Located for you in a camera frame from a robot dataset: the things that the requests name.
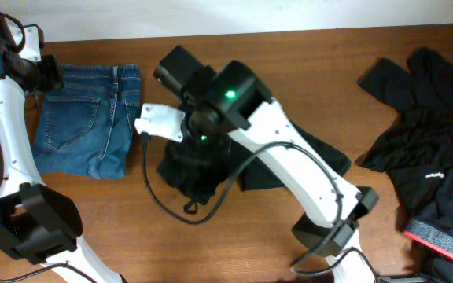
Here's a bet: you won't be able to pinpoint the black clothes pile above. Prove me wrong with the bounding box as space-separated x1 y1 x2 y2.
358 47 453 282

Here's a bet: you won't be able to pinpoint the black trousers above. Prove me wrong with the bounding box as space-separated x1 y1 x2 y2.
157 122 352 215

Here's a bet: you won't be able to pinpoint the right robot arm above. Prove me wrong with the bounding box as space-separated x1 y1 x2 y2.
135 46 379 282

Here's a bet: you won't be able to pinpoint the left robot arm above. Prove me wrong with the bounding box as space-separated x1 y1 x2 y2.
0 12 123 282

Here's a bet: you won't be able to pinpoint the blue denim jeans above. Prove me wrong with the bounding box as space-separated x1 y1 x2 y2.
31 64 142 179

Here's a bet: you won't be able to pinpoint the grey red-trimmed garment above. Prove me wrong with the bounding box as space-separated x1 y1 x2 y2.
403 219 453 260

